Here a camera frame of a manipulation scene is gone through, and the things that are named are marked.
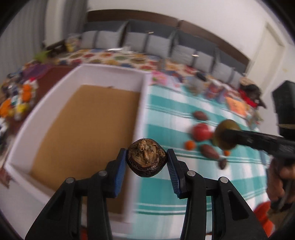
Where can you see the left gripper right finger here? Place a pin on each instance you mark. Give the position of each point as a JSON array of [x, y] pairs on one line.
[[232, 218]]

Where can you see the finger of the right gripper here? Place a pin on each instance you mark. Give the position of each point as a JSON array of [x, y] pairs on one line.
[[258, 141]]

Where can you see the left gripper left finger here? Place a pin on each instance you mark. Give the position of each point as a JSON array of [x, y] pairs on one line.
[[61, 216]]

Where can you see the small orange tangerine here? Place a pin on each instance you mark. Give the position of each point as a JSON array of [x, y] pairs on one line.
[[190, 145], [226, 152]]

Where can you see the yellow green pear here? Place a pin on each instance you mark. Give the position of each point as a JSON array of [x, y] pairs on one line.
[[224, 134]]

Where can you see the brown sweet potato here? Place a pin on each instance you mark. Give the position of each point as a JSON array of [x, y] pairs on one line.
[[209, 152], [201, 116]]

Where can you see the red apple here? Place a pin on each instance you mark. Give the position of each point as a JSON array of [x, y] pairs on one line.
[[201, 132]]

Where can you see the dark brown mangosteen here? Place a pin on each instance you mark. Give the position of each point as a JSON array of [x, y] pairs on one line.
[[146, 157]]

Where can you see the person's right hand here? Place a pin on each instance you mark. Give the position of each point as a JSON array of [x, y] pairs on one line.
[[276, 175]]

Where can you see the orange book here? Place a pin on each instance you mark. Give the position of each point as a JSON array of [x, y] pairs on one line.
[[236, 106]]

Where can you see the grey sofa cushion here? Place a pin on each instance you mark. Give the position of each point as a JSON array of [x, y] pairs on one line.
[[89, 40], [150, 38], [192, 51], [227, 69]]

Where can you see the teal white plaid tablecloth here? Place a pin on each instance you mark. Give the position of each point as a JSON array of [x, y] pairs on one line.
[[159, 213]]

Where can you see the clear jar black lid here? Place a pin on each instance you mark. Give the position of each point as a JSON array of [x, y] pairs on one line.
[[197, 83]]

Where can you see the white cardboard box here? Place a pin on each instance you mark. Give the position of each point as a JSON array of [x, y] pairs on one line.
[[75, 129]]

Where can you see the floral sofa cover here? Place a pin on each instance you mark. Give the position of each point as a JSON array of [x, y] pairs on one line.
[[129, 58]]

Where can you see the fruit basket tray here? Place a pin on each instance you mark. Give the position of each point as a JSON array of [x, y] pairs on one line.
[[18, 98]]

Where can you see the dark red side table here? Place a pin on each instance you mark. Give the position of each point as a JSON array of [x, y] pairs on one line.
[[53, 76]]

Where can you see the plastic snack bag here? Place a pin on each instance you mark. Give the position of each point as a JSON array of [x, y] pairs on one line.
[[72, 42]]

